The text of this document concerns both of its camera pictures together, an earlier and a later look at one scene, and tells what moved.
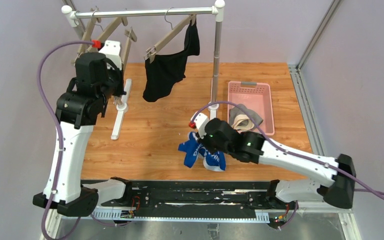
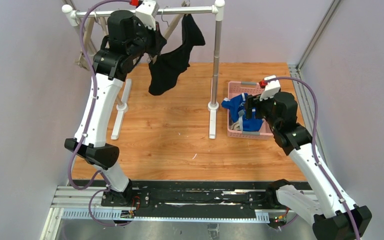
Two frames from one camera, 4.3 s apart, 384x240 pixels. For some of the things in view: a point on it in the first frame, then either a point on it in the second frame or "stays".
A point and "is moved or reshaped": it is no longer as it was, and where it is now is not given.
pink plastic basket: [257, 96] stays
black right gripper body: [204, 139] to [251, 108]
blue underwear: [214, 161] to [236, 105]
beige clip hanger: [106, 34] is moved or reshaped
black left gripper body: [117, 88] to [158, 41]
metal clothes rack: [73, 16] stays
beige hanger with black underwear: [151, 51] is moved or reshaped
